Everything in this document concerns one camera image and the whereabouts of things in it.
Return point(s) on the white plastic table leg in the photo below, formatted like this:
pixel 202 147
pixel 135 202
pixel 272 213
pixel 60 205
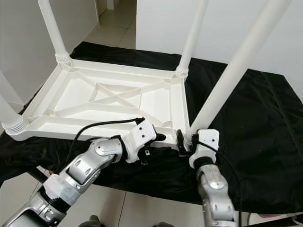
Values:
pixel 10 116
pixel 52 28
pixel 236 66
pixel 191 38

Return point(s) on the white plastic children table top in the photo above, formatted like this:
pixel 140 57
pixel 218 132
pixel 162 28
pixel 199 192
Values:
pixel 75 92

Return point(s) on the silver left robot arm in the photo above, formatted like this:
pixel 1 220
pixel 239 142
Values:
pixel 85 165

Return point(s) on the grey right robot foot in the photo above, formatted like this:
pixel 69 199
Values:
pixel 160 224

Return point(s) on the grey robot foot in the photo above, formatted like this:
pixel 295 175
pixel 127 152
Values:
pixel 93 222
pixel 160 224

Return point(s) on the grey left robot foot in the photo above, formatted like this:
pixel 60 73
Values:
pixel 93 222

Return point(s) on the pink seat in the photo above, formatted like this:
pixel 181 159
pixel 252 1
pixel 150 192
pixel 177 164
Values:
pixel 267 215

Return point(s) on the black metal table leg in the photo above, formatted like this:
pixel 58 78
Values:
pixel 38 176

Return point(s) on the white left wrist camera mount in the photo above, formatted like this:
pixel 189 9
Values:
pixel 142 135

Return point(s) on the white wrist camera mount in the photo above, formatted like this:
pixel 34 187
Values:
pixel 208 139
pixel 142 135

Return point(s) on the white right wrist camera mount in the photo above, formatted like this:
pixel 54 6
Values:
pixel 208 139

